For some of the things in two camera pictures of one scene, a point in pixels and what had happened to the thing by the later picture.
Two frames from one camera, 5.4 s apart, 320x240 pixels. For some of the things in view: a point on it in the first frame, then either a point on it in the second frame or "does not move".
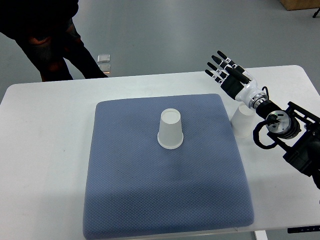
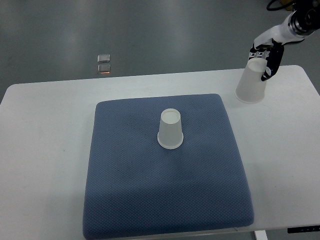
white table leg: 261,235 does not move
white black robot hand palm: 238,90 to 280,35
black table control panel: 303,229 does not move
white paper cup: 242,121 to 250,88
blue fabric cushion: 140,189 does not move
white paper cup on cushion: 170,135 does not move
